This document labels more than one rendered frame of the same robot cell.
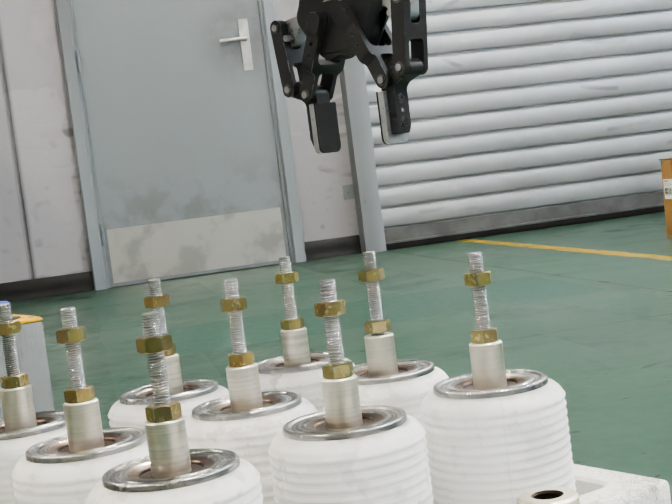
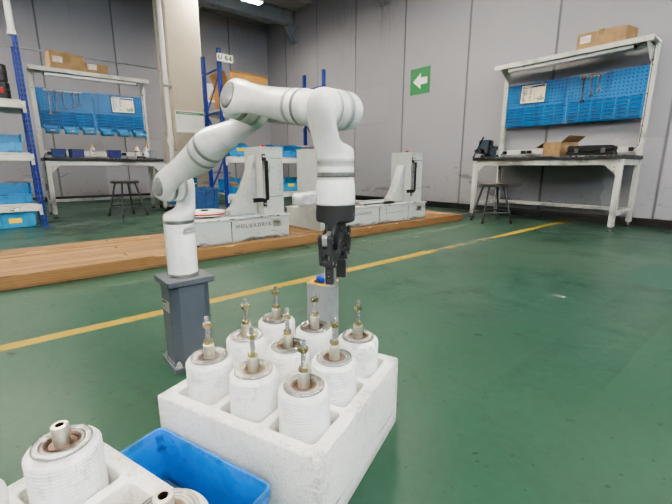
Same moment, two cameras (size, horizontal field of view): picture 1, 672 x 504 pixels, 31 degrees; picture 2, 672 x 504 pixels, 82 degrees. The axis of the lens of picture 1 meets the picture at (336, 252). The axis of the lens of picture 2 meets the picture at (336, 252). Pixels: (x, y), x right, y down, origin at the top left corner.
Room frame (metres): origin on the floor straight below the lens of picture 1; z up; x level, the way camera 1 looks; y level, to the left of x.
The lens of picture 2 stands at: (0.55, -0.68, 0.64)
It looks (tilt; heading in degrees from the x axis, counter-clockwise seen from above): 12 degrees down; 62
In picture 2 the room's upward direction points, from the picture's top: straight up
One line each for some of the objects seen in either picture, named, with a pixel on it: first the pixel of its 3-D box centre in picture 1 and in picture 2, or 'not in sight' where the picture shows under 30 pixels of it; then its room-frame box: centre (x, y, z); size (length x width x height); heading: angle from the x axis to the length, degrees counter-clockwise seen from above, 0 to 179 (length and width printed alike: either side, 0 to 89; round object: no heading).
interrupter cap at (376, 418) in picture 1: (344, 424); (253, 369); (0.73, 0.01, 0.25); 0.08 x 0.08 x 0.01
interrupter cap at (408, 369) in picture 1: (383, 373); (334, 357); (0.89, -0.02, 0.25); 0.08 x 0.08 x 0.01
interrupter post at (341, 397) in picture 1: (342, 403); (253, 363); (0.73, 0.01, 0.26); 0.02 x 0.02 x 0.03
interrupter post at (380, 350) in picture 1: (381, 356); (334, 352); (0.89, -0.02, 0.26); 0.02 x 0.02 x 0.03
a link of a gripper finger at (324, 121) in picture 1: (325, 128); (340, 268); (0.92, 0.00, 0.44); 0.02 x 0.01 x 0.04; 135
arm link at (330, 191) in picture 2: not in sight; (326, 187); (0.88, -0.01, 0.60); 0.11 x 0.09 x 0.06; 135
